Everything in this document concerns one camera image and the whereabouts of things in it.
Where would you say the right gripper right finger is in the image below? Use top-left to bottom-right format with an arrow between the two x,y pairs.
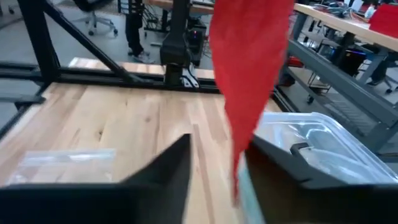
245,135 -> 398,224

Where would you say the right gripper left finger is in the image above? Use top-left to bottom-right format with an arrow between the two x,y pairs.
0,133 -> 192,224

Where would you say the red elastic bandage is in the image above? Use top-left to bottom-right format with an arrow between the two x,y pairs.
208,0 -> 295,206

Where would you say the clear plastic lidded container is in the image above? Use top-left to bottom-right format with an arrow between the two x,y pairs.
253,111 -> 398,185

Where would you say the clear zip bag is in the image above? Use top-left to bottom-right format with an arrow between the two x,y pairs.
6,148 -> 116,186

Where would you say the black computer tower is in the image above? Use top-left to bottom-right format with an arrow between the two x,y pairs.
337,46 -> 369,78

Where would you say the person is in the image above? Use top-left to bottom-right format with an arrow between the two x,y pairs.
124,0 -> 155,65
366,51 -> 398,87

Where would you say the black computer case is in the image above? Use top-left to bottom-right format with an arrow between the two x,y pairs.
185,26 -> 208,67

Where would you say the wooden workbench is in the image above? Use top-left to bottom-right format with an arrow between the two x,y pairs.
294,2 -> 398,53

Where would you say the office chair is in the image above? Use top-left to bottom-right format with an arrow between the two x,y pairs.
73,0 -> 119,37

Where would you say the red storage bin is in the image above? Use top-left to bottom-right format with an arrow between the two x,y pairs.
368,3 -> 398,31

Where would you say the wooden table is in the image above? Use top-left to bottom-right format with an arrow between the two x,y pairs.
146,0 -> 215,16

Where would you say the black aluminium table frame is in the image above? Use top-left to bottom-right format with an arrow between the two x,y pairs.
0,0 -> 296,141

